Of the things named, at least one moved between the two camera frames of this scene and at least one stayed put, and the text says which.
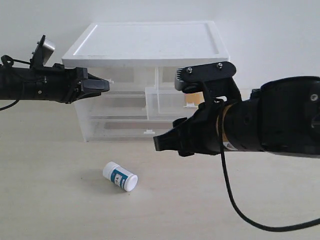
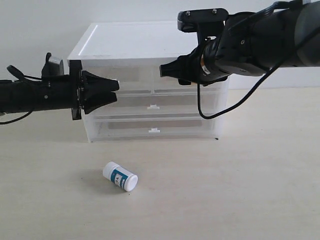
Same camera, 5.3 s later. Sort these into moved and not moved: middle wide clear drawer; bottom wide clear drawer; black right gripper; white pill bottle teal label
Moved: black right gripper
Not moved: bottom wide clear drawer; middle wide clear drawer; white pill bottle teal label
